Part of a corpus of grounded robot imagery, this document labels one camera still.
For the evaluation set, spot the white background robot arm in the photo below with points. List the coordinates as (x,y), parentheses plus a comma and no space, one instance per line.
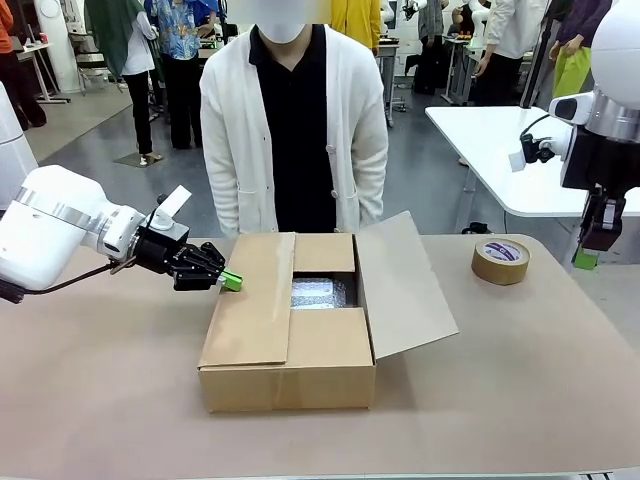
(407,7)

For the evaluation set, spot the person in white cardigan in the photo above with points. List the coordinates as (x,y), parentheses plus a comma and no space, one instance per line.
(295,125)

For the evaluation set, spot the white side table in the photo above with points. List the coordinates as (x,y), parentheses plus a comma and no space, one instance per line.
(480,140)

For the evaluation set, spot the person in lime trousers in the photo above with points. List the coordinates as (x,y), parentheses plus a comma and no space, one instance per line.
(572,70)

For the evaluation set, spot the brown-topped lab table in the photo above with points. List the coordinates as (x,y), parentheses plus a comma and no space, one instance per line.
(390,50)

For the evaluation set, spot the person in orange top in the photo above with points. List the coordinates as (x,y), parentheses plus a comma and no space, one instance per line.
(15,75)

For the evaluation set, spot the person with green headscarf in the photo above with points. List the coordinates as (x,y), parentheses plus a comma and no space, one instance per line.
(115,35)

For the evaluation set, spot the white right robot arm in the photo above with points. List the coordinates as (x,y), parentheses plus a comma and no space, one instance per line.
(615,60)

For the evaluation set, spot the person's right forearm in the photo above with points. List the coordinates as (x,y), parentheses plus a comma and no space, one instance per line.
(222,200)

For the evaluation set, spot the brown cardboard box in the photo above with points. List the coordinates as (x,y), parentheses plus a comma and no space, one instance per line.
(255,310)

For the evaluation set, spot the person in yellow jacket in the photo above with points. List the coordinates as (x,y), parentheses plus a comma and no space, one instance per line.
(355,20)

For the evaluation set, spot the person in dark clothes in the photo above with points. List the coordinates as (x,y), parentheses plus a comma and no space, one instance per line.
(430,50)

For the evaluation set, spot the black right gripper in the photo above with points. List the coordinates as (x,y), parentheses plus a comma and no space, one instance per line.
(595,160)

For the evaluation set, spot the person in blue floral shirt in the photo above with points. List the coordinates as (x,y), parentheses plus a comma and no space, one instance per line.
(182,35)

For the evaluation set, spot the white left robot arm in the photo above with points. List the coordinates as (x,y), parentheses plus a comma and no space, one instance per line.
(45,225)

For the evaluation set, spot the person's left forearm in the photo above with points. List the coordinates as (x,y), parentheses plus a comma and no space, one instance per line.
(372,195)

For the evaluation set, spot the brown packing tape roll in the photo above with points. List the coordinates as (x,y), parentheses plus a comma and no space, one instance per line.
(500,267)

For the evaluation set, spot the black stand pole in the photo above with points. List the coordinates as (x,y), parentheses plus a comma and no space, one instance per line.
(537,65)

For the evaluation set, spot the black object on floor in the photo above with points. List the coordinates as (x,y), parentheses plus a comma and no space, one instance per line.
(476,229)

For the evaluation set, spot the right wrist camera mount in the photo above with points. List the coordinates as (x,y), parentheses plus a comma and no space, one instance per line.
(532,150)

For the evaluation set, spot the person in white shirt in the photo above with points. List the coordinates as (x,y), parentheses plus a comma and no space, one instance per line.
(510,30)

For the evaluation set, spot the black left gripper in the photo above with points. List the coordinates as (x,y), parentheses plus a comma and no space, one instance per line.
(160,250)

